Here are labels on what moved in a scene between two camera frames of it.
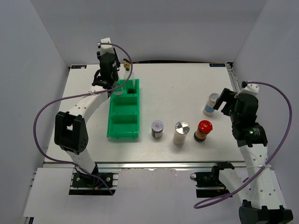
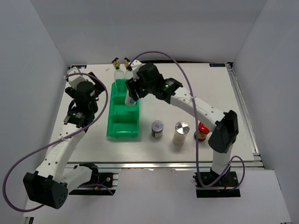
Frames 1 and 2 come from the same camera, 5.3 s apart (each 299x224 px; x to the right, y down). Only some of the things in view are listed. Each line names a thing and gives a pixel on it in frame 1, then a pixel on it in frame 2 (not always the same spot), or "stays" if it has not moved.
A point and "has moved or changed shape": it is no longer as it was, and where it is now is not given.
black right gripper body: (228, 96) → (138, 86)
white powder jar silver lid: (181, 129) stays
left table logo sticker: (79, 66) stays
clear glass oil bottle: (118, 90) has moved or changed shape
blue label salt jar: (208, 109) → (129, 101)
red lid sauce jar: (204, 127) stays
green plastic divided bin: (124, 116) stays
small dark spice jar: (157, 129) stays
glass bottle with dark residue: (130, 85) stays
